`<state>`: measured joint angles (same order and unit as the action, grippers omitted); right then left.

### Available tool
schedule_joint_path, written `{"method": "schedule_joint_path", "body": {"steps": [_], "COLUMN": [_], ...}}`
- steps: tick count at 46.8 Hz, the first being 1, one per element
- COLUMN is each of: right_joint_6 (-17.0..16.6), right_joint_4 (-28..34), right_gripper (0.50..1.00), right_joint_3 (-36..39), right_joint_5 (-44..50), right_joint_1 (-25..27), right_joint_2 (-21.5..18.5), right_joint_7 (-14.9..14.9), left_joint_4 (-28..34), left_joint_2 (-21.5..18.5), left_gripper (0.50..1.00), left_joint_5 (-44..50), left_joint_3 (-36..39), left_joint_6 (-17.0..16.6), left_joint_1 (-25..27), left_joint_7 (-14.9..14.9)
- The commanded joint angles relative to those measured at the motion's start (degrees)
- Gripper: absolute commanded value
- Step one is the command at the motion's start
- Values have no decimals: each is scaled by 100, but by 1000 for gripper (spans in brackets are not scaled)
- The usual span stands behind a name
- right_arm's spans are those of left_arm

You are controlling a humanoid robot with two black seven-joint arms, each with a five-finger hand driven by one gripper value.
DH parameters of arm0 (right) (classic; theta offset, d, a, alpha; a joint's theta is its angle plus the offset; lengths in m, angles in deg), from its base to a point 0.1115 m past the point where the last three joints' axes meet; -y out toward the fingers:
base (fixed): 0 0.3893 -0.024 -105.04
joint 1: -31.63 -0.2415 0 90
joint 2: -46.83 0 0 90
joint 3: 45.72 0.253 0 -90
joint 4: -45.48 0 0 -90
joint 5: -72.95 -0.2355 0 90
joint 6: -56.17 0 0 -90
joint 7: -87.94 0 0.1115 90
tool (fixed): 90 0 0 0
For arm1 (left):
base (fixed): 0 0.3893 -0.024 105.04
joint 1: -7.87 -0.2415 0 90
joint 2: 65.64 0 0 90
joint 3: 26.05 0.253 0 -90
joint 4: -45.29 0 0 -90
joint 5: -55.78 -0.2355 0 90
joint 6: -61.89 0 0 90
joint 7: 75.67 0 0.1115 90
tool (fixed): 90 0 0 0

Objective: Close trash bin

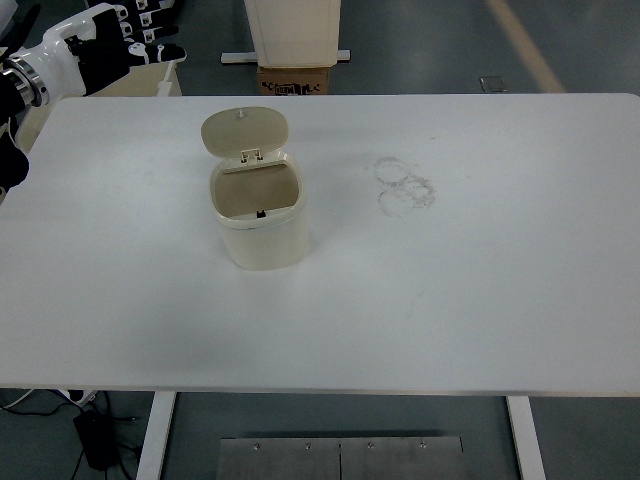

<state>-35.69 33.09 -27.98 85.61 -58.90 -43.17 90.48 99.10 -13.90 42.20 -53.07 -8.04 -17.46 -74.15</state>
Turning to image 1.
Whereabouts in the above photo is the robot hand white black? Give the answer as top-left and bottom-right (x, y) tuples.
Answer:
(19, 0), (189, 100)

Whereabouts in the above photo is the tall cream plastic bin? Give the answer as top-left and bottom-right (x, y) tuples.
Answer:
(243, 0), (342, 68)

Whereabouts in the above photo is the small cream trash bin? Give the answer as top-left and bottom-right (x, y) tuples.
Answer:
(200, 107), (310, 272)

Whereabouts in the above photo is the large cream plastic tub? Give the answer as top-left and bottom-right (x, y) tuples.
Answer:
(14, 60), (184, 151)

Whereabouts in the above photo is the white metal floor bar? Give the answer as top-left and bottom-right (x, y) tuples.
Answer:
(220, 48), (352, 65)

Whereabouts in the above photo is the brown cardboard box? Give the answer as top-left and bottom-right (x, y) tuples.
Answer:
(256, 65), (331, 96)

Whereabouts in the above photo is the black power adapter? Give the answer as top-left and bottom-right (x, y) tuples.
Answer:
(72, 408), (121, 472)

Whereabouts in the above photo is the white table leg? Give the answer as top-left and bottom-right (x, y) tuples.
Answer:
(505, 395), (549, 480)
(135, 391), (177, 480)

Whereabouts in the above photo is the grey metal plate with screws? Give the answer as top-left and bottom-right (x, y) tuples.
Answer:
(217, 435), (467, 480)

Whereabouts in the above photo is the white cable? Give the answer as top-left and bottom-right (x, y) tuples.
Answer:
(0, 389), (33, 411)

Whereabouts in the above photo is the black cable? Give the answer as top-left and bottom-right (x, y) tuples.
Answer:
(0, 392), (77, 417)

